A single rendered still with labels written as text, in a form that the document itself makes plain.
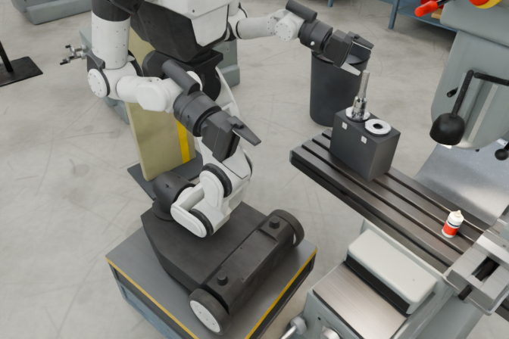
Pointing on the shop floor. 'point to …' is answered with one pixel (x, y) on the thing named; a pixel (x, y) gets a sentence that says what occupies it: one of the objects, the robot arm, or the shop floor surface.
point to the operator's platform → (167, 323)
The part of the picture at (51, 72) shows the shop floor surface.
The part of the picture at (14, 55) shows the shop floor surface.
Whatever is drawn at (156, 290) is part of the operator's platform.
